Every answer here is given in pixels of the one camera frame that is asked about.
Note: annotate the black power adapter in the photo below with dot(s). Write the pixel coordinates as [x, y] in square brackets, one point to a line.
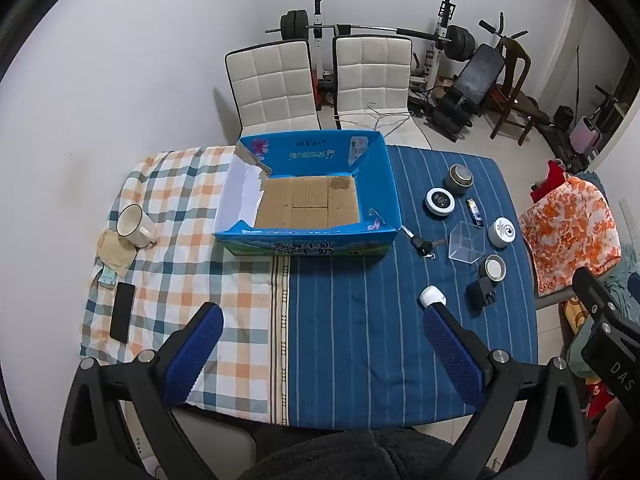
[481, 294]

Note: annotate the black weight bench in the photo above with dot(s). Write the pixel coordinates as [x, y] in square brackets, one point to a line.
[477, 77]

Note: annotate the printed lighter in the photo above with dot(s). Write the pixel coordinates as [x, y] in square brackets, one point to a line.
[474, 211]

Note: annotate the white barbell rack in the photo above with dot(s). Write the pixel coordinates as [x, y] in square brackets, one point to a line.
[317, 35]

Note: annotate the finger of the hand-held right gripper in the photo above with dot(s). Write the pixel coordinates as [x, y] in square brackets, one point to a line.
[600, 296]

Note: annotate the teal cloth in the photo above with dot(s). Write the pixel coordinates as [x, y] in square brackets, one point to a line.
[626, 270]

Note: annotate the small white case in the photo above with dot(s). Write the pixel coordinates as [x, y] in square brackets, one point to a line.
[432, 296]

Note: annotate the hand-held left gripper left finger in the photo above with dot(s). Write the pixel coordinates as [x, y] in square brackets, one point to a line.
[196, 355]

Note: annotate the white mug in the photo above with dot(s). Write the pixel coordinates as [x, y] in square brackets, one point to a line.
[131, 220]

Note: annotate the orange floral blanket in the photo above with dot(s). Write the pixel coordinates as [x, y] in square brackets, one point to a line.
[570, 235]

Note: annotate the person's dark fleece clothing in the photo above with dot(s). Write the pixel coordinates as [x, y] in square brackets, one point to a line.
[350, 455]

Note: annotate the yellow and red toy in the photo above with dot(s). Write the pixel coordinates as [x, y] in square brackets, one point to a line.
[577, 315]

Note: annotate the red cloth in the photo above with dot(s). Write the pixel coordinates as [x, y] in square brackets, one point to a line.
[549, 180]

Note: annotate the blue cardboard box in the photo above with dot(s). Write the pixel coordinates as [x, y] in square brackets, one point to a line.
[310, 200]

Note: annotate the silver tin with white lid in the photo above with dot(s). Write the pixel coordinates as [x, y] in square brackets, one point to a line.
[494, 267]

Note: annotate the black round tin white rim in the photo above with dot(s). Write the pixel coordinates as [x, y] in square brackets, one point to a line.
[439, 201]

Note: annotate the white padded chair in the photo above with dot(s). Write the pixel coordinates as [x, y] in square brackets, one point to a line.
[270, 85]
[372, 75]

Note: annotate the teal paper packet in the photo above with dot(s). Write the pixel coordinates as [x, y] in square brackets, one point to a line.
[107, 277]

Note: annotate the brown wooden chair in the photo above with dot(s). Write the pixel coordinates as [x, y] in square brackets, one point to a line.
[517, 90]

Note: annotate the orange checked cloth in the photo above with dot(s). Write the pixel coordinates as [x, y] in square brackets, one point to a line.
[200, 270]

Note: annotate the beige folded cloth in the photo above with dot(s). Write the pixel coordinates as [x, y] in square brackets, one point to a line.
[114, 258]

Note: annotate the black smartphone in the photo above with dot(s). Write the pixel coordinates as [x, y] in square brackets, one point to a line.
[122, 312]

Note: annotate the barbell with black plates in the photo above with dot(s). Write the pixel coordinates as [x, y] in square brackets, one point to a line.
[460, 40]

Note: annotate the blue striped cloth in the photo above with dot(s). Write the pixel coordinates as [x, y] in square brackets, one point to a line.
[350, 310]

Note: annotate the grey round metal tin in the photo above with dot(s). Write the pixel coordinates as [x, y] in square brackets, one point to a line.
[459, 179]

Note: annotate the white round tin black logo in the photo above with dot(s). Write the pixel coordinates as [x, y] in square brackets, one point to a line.
[503, 231]

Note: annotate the clear plastic box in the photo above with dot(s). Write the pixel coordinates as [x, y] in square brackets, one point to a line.
[467, 245]

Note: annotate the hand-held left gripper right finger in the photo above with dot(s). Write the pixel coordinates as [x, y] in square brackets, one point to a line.
[450, 355]

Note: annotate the bunch of keys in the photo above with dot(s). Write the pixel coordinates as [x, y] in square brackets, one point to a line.
[425, 246]

